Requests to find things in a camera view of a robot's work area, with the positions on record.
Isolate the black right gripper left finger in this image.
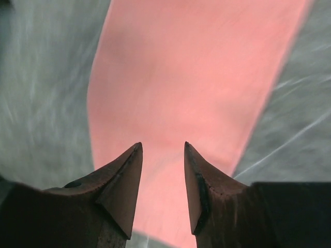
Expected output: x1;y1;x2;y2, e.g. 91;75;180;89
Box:
1;143;143;247

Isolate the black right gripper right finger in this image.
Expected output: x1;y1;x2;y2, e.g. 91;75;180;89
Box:
184;143;330;247

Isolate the salmon pink towel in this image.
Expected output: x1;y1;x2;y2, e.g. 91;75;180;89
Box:
87;1;311;247

